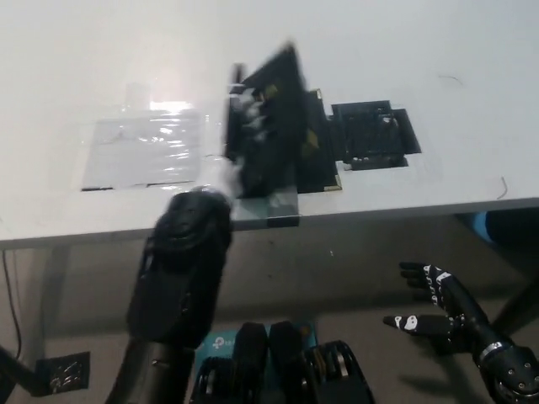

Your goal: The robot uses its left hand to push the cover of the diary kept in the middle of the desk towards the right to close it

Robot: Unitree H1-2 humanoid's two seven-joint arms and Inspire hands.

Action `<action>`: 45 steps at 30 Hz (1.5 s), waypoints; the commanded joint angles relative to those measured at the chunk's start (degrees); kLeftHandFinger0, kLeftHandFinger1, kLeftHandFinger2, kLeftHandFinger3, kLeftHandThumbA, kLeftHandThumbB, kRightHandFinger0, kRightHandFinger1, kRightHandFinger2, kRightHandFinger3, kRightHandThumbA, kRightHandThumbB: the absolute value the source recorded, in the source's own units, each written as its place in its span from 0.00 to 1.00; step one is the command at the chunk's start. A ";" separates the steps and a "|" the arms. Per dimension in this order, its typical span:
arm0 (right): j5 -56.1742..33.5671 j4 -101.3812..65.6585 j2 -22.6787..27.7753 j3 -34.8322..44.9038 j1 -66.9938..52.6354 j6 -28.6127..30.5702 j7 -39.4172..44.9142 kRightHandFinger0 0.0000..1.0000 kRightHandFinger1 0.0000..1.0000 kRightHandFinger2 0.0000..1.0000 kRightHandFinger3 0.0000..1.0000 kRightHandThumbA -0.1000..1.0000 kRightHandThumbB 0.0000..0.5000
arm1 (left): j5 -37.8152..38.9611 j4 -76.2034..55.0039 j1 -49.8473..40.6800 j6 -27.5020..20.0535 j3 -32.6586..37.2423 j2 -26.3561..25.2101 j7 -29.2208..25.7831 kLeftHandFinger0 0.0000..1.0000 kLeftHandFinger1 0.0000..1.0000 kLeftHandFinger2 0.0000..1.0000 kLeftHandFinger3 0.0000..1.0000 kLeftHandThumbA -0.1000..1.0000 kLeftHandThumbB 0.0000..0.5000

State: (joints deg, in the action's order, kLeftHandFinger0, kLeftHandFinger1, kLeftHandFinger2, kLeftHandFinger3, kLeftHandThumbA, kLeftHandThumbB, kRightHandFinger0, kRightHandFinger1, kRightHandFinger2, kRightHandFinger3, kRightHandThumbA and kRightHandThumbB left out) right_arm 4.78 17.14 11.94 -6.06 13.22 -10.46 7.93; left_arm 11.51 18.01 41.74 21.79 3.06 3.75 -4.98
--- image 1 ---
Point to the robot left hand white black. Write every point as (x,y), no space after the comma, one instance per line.
(248,122)

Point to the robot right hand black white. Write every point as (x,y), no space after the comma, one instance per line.
(452,320)

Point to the black USC diary gold corners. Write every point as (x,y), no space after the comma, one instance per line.
(286,139)

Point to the black diagonal table leg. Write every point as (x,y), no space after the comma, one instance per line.
(520,303)

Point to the blue object under table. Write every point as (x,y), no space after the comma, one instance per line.
(481,227)

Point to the clear plastic sheet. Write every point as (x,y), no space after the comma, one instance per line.
(143,151)

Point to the black tape patch with marks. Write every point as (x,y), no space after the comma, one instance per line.
(370,134)

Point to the teal TP-Link box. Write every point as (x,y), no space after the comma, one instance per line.
(221,345)

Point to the grey table leg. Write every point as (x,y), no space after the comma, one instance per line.
(54,294)

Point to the grey duct tape strip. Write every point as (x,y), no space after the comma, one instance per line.
(273,208)

